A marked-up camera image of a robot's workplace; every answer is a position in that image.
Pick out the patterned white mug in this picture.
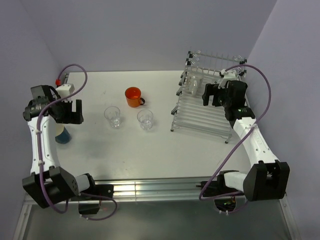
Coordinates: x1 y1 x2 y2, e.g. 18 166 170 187
186 74 203 97

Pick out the dark blue cup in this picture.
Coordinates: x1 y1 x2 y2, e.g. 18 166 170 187
55 124 72 145

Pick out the orange plastic mug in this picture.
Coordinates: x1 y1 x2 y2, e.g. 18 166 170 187
124 86 146 108

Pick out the light blue footed cup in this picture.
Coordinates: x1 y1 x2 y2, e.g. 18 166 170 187
211 79 222 85

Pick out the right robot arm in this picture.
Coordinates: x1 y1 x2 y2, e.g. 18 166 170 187
202 80 290 202

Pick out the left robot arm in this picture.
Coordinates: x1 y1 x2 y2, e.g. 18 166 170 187
22 83 98 209

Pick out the clear glass left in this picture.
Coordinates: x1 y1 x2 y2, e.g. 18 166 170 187
104 106 122 128

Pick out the clear glass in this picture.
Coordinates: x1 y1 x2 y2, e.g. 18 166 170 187
104 106 122 128
137 109 154 131

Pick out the clear glass right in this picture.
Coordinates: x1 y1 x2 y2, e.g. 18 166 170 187
137 109 154 131

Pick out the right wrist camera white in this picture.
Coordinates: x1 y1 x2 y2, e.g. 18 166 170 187
218 69 237 89

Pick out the metal wire dish rack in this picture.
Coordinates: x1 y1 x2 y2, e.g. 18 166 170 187
170 50 247 144

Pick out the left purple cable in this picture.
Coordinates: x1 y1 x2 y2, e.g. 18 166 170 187
37 64 118 221

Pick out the purple cable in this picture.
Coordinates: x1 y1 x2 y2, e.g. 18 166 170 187
37 64 118 221
198 64 272 214

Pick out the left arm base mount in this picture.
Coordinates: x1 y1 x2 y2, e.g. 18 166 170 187
69 184 115 218

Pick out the aluminium mounting rail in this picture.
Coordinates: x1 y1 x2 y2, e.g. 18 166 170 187
23 174 288 206

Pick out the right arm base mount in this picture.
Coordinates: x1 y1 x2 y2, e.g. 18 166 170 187
202 170 244 213

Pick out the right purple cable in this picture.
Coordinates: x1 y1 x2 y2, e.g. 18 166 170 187
198 64 272 214

